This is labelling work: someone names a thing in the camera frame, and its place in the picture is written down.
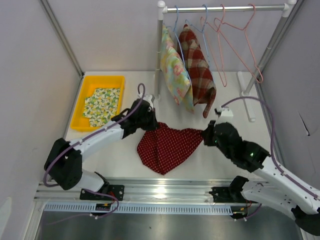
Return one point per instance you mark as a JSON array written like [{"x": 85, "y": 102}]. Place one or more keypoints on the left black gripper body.
[{"x": 147, "y": 123}]

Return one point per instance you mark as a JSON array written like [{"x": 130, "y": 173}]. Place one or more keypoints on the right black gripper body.
[{"x": 210, "y": 139}]

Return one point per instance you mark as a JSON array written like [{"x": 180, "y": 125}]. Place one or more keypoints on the red polka dot skirt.
[{"x": 165, "y": 148}]

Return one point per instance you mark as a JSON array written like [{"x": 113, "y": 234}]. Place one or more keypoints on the pink wire hanger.
[
  {"x": 250, "y": 47},
  {"x": 220, "y": 50}
]

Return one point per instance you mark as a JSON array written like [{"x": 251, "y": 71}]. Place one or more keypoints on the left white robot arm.
[{"x": 64, "y": 163}]

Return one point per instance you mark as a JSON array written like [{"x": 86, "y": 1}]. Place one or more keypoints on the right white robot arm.
[{"x": 293, "y": 197}]

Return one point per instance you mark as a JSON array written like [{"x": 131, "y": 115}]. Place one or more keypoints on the red plaid skirt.
[{"x": 203, "y": 86}]

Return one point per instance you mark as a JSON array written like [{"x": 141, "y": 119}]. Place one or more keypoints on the pastel floral skirt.
[{"x": 175, "y": 75}]

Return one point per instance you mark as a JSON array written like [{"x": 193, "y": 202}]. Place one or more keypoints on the lemon print cloth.
[{"x": 101, "y": 106}]

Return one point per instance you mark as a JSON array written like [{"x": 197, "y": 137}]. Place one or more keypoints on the yellow plastic tray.
[{"x": 89, "y": 84}]

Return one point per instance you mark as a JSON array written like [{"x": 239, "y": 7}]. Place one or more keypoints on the metal clothes rack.
[{"x": 278, "y": 33}]

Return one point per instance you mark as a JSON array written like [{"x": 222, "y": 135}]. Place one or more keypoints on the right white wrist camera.
[{"x": 224, "y": 115}]

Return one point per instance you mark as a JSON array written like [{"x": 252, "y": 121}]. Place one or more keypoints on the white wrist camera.
[
  {"x": 224, "y": 115},
  {"x": 150, "y": 98}
]

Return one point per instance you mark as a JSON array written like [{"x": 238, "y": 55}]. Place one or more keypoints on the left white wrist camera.
[{"x": 150, "y": 98}]

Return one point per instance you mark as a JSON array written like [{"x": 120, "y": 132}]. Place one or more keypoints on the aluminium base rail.
[{"x": 144, "y": 191}]

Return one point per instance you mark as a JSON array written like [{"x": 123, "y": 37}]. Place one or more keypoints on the white slotted cable duct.
[{"x": 135, "y": 208}]

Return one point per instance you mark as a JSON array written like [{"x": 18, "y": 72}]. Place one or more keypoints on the blue wire hanger left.
[{"x": 174, "y": 30}]

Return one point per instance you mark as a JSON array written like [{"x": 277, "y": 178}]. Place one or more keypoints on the blue wire hanger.
[
  {"x": 202, "y": 31},
  {"x": 174, "y": 30}
]

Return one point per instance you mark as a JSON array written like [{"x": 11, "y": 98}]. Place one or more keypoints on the blue wire hanger right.
[{"x": 202, "y": 31}]

